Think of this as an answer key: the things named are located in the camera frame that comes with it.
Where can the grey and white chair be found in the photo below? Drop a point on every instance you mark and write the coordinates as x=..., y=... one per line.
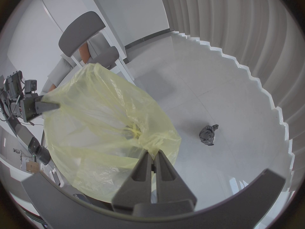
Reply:
x=81, y=30

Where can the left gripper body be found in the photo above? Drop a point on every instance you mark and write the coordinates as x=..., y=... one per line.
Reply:
x=28, y=108

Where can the yellow plastic bag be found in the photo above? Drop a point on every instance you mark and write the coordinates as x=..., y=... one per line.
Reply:
x=95, y=116

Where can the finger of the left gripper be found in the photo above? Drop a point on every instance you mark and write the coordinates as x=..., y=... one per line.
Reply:
x=48, y=106

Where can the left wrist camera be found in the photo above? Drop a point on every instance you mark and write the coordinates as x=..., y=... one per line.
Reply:
x=31, y=86

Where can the pale grey curtain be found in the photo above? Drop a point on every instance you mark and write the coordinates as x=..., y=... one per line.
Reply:
x=238, y=20

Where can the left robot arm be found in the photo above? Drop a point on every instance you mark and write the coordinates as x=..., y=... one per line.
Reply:
x=13, y=85

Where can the crumpled black plastic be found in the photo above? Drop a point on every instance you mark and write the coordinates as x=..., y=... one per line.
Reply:
x=207, y=135

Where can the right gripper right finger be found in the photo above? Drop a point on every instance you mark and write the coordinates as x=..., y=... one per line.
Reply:
x=169, y=182

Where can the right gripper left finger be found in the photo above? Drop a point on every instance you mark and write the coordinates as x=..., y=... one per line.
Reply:
x=140, y=182

